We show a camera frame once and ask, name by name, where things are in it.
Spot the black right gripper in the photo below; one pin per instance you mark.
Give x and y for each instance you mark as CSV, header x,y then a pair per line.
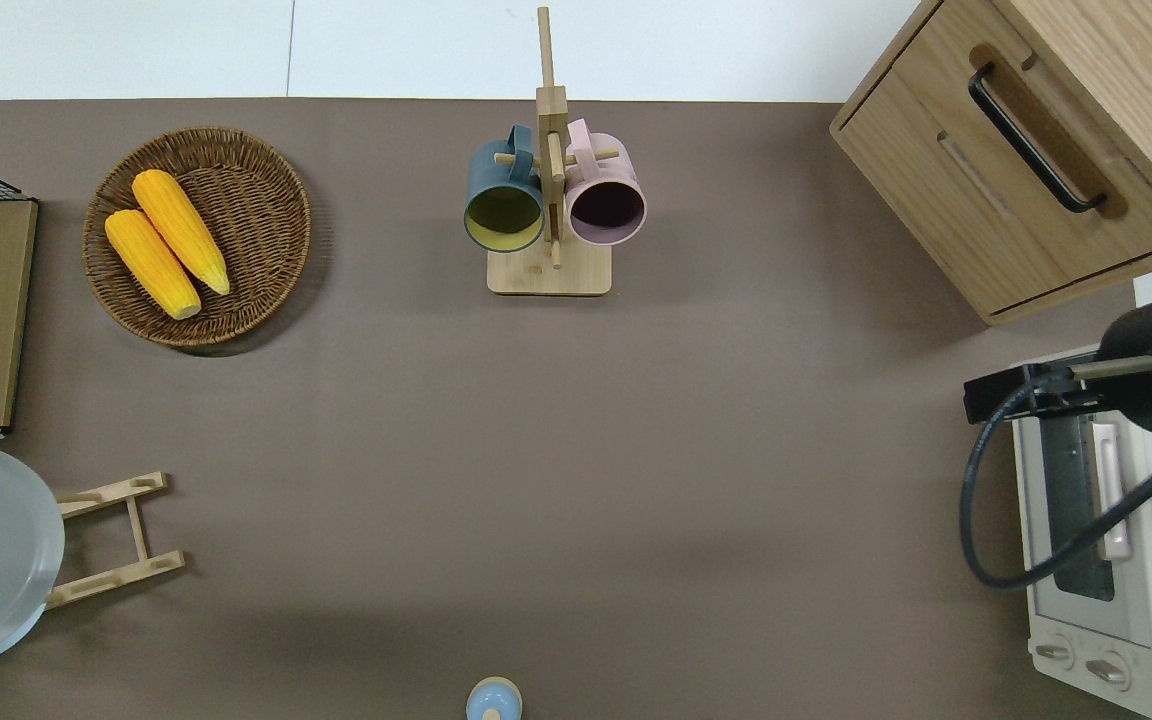
x,y
1146,410

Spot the wooden plate rack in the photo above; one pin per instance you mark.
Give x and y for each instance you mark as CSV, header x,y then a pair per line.
x,y
138,530

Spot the wooden drawer cabinet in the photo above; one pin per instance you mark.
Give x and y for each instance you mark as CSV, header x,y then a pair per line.
x,y
936,170

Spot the toaster oven knob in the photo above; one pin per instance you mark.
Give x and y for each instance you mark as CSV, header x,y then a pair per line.
x,y
1056,654
1108,673

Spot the cream toaster oven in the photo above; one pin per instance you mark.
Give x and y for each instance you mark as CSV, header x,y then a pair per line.
x,y
1066,690

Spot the brown table mat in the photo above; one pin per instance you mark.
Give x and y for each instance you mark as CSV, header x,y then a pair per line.
x,y
576,450

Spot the pink mug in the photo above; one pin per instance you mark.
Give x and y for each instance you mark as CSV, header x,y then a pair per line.
x,y
608,205

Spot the wooden mug tree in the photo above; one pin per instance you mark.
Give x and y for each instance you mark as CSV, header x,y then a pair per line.
x,y
548,280

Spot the dark blue mug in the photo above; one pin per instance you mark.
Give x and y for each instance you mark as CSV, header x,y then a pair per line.
x,y
504,215

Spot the small blue round object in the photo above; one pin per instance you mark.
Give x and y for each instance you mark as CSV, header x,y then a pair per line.
x,y
493,702

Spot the round wicker basket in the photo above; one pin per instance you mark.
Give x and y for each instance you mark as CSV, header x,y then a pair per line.
x,y
256,230

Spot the yellow corn cob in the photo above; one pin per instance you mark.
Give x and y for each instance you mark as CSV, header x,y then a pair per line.
x,y
181,230
151,265

